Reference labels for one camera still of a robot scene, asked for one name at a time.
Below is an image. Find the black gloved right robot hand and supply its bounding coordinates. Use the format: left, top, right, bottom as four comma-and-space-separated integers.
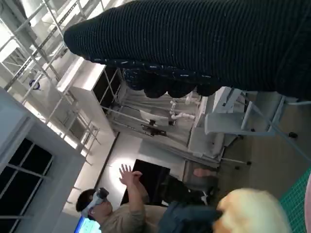
63, 0, 311, 101

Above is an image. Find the blue lit monitor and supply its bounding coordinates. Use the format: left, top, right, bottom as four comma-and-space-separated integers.
74, 216, 102, 233

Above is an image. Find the white metal grid frame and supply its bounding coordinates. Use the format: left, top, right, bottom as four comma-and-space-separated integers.
0, 0, 103, 166

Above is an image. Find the pink bowl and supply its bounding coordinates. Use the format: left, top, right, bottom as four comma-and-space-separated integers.
305, 174, 311, 212

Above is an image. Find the black screen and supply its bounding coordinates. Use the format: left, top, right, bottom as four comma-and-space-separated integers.
120, 159, 171, 207

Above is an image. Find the green cutting mat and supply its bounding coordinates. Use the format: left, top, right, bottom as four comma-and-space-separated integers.
278, 167, 311, 233

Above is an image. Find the dark window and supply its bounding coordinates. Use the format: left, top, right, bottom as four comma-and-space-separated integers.
0, 138, 54, 233
92, 67, 124, 112

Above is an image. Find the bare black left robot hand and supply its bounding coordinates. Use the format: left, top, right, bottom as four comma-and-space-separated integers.
157, 201, 221, 233

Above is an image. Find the white VR headset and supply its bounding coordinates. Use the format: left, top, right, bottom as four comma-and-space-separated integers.
81, 188, 110, 219

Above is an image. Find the round toy bread bun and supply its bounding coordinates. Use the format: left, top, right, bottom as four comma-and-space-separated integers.
212, 188, 292, 233

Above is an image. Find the person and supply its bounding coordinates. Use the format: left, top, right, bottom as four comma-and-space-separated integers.
162, 167, 219, 207
75, 164, 175, 233

